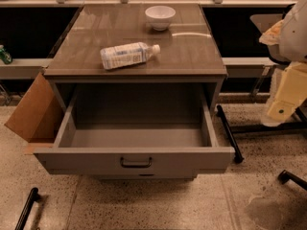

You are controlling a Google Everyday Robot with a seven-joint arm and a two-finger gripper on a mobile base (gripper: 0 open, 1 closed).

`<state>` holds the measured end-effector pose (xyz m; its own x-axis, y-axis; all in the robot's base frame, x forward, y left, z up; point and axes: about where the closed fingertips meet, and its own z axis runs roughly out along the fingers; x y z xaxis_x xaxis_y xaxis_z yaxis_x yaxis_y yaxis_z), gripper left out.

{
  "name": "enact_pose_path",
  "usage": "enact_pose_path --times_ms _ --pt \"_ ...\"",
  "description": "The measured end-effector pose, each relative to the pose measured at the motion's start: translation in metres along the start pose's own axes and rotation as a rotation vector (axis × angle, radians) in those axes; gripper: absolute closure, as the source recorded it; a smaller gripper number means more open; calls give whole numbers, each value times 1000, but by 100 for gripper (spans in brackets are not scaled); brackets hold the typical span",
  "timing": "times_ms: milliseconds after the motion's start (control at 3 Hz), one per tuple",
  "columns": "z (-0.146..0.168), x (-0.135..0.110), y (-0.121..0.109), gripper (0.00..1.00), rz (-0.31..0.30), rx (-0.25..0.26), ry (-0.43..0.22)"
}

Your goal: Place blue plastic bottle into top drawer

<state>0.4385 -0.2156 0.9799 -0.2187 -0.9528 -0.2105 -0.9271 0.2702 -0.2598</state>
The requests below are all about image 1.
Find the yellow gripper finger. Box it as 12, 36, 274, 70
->
267, 61, 307, 123

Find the clear plastic water bottle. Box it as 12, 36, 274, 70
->
100, 42, 160, 70

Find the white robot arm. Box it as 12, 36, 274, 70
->
259, 0, 307, 127

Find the open grey top drawer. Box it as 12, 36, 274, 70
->
34, 83, 234, 179

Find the grey cabinet with brown top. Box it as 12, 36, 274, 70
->
44, 4, 227, 107

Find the green bottle on shelf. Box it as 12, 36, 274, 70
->
0, 45, 12, 64

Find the grey side shelf right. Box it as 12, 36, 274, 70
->
223, 57, 275, 78

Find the grey side shelf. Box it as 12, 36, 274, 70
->
0, 58, 52, 80
223, 57, 275, 78

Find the black base leg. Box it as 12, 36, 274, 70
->
14, 187, 40, 230
277, 170, 307, 191
217, 104, 244, 164

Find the black base leg lower right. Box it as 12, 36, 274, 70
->
277, 170, 307, 191

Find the white ceramic bowl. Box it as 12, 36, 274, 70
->
145, 6, 176, 31

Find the grey side shelf left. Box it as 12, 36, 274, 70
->
0, 58, 52, 80

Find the black base leg lower left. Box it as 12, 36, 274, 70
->
14, 187, 40, 230

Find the black drawer handle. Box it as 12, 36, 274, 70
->
120, 157, 152, 169

